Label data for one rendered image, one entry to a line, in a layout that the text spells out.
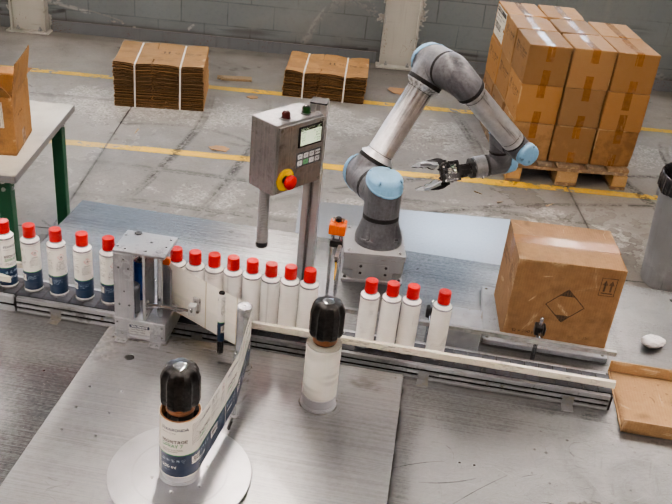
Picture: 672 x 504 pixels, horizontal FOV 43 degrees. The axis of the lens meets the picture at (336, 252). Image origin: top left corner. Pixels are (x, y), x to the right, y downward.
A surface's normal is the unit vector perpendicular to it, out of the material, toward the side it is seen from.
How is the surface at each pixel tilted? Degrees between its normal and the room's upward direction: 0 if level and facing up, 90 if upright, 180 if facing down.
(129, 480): 0
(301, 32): 90
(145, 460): 0
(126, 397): 0
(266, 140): 90
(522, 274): 90
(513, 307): 90
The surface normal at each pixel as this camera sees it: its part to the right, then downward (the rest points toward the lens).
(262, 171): -0.69, 0.30
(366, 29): -0.02, 0.49
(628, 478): 0.10, -0.87
